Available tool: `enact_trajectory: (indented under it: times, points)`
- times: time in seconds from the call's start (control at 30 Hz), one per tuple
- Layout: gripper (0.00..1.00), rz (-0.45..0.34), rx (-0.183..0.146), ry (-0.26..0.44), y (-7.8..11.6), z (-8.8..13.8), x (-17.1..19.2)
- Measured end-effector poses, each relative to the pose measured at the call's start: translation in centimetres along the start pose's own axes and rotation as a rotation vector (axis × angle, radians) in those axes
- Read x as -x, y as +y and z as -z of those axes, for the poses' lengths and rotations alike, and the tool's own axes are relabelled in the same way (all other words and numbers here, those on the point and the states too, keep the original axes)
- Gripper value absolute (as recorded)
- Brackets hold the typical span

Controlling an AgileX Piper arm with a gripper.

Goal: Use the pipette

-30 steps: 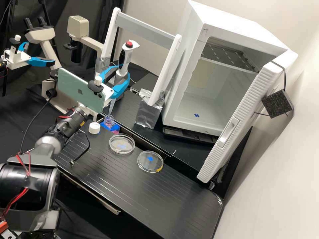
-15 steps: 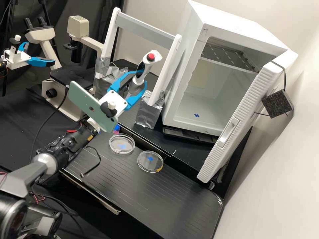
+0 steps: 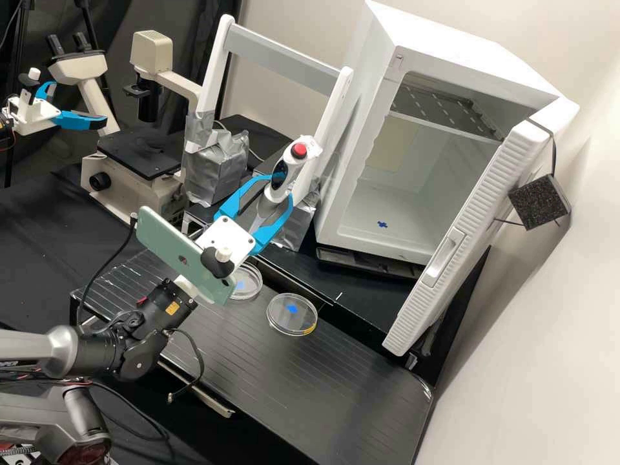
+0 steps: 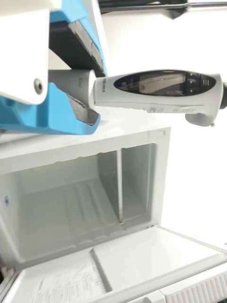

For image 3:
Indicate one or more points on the black platform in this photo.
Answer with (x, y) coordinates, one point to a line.
(349, 300)
(290, 387)

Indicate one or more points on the cream microscope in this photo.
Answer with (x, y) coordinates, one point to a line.
(126, 179)

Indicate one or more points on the pipette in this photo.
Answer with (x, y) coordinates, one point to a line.
(286, 169)

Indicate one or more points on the right wrist camera phone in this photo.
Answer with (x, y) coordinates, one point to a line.
(169, 242)

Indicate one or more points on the petri dish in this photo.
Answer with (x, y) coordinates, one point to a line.
(249, 286)

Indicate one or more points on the white pipette stand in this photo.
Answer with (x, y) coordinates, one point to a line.
(271, 48)

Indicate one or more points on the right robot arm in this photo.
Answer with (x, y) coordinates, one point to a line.
(48, 349)

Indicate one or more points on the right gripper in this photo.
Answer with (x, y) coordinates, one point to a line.
(227, 235)

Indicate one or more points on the petri dish lid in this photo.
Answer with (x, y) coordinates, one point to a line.
(290, 315)

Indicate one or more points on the white incubator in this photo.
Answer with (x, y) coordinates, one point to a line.
(460, 63)

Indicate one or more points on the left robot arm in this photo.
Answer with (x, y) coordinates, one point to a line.
(5, 128)

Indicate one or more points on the incubator door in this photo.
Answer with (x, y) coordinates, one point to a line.
(465, 232)

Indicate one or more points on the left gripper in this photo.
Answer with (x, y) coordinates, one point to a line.
(31, 114)

